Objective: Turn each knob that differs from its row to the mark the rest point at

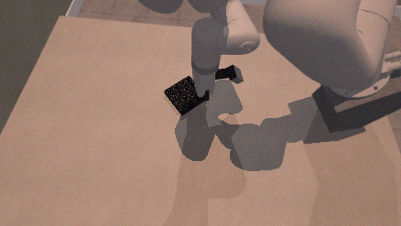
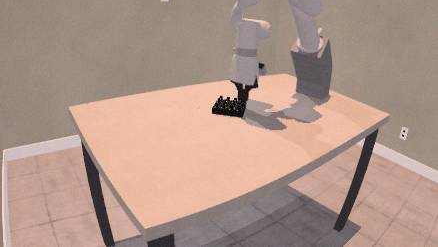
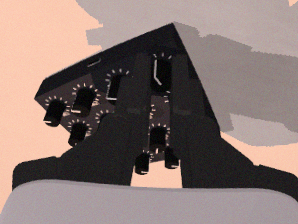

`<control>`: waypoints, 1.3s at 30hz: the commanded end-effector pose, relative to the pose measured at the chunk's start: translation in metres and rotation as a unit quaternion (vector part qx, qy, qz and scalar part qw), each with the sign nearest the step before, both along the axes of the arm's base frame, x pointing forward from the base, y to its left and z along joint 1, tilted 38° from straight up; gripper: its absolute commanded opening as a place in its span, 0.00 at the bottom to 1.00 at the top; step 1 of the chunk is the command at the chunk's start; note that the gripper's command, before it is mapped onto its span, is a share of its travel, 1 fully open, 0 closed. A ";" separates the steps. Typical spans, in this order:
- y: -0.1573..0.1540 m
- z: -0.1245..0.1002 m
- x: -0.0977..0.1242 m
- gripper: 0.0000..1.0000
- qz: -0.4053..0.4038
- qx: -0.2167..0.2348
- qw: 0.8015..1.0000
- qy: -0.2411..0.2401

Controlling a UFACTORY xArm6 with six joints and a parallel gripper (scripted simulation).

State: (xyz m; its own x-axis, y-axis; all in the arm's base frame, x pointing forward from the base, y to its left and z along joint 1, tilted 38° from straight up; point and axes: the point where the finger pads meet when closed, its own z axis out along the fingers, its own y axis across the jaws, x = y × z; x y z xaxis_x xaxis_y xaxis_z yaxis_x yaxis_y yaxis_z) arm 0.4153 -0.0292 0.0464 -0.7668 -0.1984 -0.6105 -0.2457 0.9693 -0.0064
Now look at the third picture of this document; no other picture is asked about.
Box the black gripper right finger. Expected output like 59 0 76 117
169 54 298 202

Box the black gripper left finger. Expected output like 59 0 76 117
12 53 151 191

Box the black knob box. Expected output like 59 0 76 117
34 23 199 175

